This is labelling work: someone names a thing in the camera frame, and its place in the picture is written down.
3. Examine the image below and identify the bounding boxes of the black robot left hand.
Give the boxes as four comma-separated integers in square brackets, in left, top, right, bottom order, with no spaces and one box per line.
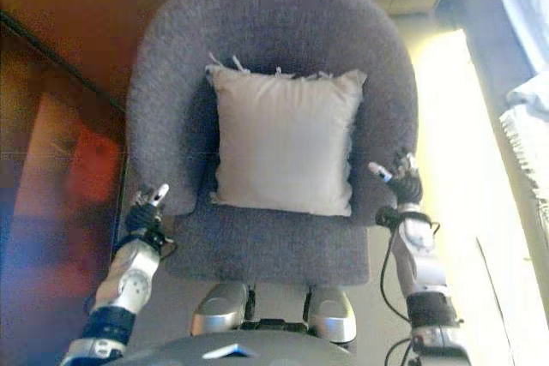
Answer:
[124,183,171,237]

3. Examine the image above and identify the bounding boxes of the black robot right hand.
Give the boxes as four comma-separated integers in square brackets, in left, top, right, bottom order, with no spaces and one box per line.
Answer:
[368,147,424,204]

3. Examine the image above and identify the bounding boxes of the white fringed cushion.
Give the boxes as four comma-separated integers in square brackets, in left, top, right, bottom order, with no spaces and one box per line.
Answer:
[204,51,369,218]

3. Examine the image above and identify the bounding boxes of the glossy reflective cabinet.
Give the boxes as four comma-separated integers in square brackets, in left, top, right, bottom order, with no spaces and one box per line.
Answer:
[0,0,202,358]

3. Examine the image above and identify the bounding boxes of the silver robot left foot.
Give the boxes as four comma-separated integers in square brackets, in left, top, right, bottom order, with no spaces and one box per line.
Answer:
[190,282,250,337]

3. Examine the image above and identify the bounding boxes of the silver robot foot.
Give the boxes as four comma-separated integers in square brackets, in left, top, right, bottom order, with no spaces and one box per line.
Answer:
[190,282,250,337]
[307,285,358,344]

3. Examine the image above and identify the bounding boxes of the white fringed blanket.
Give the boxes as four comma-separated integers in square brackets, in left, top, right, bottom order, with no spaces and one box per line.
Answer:
[498,76,549,213]

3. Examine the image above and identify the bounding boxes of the silver robot right foot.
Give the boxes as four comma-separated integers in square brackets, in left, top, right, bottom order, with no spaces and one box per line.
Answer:
[307,285,358,344]

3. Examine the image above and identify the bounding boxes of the beige upholstered bed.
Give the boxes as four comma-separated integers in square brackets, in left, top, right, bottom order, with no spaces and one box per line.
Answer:
[437,0,549,255]

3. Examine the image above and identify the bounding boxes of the grey robot torso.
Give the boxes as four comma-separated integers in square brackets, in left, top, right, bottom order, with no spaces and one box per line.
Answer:
[102,331,357,366]

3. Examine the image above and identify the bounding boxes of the grey fabric tub armchair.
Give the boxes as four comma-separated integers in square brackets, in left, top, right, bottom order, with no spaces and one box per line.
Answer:
[126,0,419,288]

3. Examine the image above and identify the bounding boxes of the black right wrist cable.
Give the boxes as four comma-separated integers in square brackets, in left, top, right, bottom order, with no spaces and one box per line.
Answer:
[380,210,442,324]

